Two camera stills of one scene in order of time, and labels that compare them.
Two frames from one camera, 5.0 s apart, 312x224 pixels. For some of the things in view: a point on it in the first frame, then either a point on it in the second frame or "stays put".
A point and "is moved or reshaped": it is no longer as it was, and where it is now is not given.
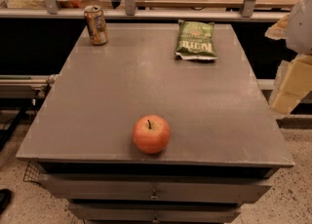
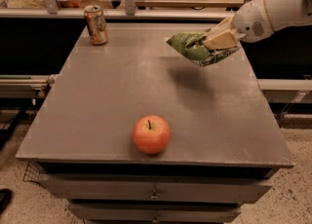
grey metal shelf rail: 145,14 stays put
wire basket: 32,172 stays put
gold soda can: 97,24 stays put
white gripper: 301,26 → 250,20
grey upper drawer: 152,187 stays put
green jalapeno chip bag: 196,41 is moved or reshaped
